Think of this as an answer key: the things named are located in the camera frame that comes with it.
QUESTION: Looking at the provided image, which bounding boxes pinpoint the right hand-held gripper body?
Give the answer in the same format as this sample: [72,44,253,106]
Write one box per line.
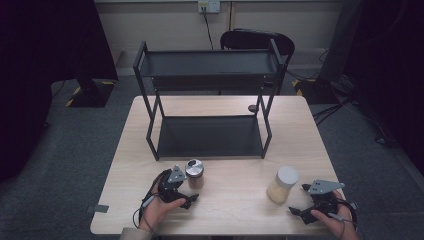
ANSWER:
[306,179,346,215]

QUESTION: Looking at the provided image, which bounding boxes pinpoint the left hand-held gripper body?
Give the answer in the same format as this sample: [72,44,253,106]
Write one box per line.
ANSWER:
[158,165,188,203]

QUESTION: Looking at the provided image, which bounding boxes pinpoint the glass jar white lid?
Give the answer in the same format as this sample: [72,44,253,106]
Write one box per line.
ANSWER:
[266,165,300,205]

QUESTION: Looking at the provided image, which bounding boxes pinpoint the glass jar metal lid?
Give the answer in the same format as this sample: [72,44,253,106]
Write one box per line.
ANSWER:
[184,158,205,190]

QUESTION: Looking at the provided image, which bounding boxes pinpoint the black two-tier metal rack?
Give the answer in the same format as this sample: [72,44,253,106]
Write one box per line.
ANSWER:
[132,38,288,162]

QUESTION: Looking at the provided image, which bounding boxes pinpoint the person's left hand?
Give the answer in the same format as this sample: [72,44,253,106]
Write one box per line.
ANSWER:
[138,182,188,233]

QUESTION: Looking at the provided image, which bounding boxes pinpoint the person's right hand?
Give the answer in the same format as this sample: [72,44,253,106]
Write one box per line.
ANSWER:
[310,191,360,240]

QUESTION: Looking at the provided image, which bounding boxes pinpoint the black stand base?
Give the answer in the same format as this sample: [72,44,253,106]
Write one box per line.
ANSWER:
[292,78,340,105]
[64,78,118,109]

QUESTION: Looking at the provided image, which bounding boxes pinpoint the grey stand column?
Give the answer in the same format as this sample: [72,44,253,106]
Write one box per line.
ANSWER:
[319,0,365,83]

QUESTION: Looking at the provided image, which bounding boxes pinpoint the black curtain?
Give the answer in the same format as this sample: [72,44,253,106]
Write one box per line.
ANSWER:
[344,0,424,165]
[0,0,119,183]

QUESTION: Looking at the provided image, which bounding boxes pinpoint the black chair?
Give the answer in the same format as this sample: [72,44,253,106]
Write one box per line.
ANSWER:
[219,28,296,96]

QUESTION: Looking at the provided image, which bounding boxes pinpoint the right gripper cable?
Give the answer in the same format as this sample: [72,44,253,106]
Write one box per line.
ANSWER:
[328,197,360,234]

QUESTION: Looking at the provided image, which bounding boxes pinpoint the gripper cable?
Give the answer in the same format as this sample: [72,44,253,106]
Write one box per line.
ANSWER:
[132,169,172,234]
[328,197,360,234]

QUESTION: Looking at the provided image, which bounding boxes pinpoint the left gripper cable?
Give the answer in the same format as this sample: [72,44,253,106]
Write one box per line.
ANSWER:
[132,169,172,234]

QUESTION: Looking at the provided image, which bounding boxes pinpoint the black floor cables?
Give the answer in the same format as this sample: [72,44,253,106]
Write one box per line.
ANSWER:
[312,74,398,147]

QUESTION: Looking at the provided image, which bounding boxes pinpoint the black power cord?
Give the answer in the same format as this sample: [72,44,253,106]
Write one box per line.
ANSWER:
[201,7,215,51]

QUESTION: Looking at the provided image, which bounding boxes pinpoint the white wall outlet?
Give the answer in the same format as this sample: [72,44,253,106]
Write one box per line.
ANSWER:
[197,0,222,15]

